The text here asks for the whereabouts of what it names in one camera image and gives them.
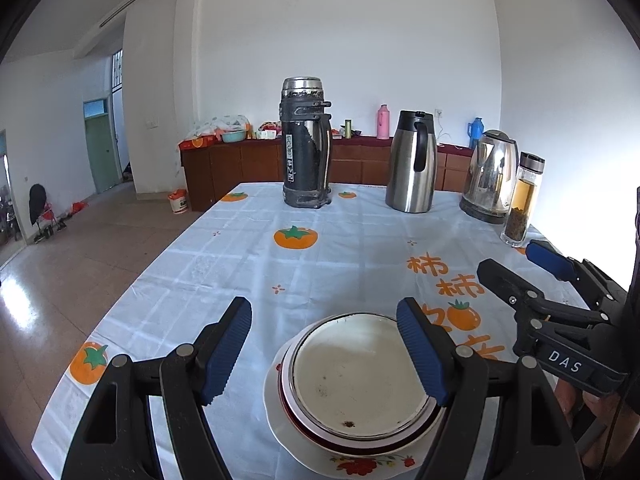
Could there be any white plate with red flowers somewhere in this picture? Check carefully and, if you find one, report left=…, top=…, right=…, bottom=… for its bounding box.
left=263, top=345, right=451, bottom=476

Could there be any black vacuum flask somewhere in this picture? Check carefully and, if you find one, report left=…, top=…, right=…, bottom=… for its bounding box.
left=280, top=77, right=333, bottom=209

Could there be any persimmon print tablecloth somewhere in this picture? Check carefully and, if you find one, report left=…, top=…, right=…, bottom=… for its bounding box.
left=31, top=181, right=601, bottom=480

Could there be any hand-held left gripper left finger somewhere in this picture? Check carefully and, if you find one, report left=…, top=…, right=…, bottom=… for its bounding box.
left=61, top=296, right=253, bottom=480

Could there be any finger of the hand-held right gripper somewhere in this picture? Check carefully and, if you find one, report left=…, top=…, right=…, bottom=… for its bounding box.
left=476, top=258, right=621, bottom=359
left=526, top=240, right=629, bottom=311

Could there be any green door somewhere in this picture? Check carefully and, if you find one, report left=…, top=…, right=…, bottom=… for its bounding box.
left=83, top=100, right=121, bottom=195

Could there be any steel electric kettle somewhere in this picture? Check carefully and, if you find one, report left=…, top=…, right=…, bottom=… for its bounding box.
left=459, top=130, right=519, bottom=225

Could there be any floral cloth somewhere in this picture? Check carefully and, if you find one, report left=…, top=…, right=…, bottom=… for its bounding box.
left=187, top=115, right=251, bottom=141

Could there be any steel carafe with black handle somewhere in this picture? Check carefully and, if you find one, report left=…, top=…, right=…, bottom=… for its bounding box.
left=385, top=110, right=438, bottom=214

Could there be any metal bowl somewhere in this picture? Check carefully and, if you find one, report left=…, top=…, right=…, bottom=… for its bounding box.
left=290, top=314, right=436, bottom=438

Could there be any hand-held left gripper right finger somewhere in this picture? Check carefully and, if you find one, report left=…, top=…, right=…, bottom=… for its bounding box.
left=396, top=297, right=586, bottom=480

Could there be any red rimmed bowl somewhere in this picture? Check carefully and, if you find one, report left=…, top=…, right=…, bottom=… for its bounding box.
left=276, top=317, right=447, bottom=456

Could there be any glass tea bottle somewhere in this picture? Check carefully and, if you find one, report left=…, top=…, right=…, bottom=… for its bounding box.
left=501, top=151, right=546, bottom=248

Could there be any brown wooden cabinet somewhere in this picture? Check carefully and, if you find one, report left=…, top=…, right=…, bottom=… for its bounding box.
left=180, top=135, right=476, bottom=212

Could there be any fluorescent ceiling lamp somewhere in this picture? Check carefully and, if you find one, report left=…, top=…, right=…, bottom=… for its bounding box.
left=99, top=0, right=146, bottom=28

